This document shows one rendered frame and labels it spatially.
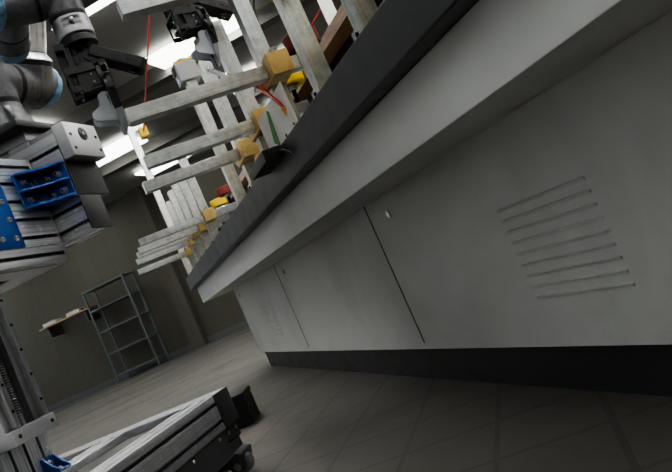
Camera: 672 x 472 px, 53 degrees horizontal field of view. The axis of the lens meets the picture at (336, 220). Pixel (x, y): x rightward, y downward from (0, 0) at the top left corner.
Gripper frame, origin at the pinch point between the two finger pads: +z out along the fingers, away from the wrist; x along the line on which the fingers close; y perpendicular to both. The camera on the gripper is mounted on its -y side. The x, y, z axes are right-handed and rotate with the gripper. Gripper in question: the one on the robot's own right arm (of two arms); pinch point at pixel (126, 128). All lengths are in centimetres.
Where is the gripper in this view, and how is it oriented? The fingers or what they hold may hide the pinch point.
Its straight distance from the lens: 143.7
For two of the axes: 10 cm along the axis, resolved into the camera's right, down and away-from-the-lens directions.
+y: -8.7, 3.6, -3.3
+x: 2.8, -1.8, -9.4
